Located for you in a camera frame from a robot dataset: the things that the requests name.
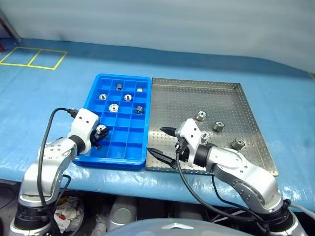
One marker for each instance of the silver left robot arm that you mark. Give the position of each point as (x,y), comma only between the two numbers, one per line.
(49,157)

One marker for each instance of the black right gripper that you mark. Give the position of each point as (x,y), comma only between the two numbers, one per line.
(184,153)

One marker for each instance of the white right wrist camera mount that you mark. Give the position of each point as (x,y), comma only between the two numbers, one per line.
(190,135)

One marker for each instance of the silver metal cylinder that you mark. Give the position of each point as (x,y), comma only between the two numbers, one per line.
(121,214)

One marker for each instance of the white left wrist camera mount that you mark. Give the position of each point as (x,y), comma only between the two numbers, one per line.
(83,123)

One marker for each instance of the blue plastic table cover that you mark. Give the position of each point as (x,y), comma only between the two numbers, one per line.
(73,61)

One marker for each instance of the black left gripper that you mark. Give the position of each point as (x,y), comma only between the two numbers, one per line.
(94,138)

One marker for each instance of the waste bin with paper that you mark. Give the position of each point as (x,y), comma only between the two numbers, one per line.
(67,214)

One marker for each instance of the perforated steel tray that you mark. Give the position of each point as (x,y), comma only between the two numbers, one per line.
(172,110)

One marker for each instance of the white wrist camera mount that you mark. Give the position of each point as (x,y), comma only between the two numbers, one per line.
(190,135)
(83,123)

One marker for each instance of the slanted metal frame post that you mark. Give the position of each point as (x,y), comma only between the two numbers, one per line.
(12,27)

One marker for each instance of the blue plastic compartment tray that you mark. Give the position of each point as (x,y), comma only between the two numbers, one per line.
(123,137)

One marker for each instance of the yellow tape floor marking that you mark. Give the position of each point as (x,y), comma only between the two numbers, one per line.
(29,65)

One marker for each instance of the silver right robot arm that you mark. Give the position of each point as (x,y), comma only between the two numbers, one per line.
(246,177)

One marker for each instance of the grey robot torso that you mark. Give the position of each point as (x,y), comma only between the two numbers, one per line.
(177,227)

